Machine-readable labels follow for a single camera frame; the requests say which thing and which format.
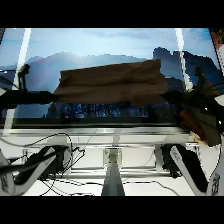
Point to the brown garment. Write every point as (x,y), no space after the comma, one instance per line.
(113,81)

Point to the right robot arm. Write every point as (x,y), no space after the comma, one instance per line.
(193,168)

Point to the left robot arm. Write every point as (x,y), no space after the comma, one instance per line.
(23,97)

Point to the silver frame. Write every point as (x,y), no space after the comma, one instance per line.
(112,156)

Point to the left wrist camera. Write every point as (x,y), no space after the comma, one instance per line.
(23,71)

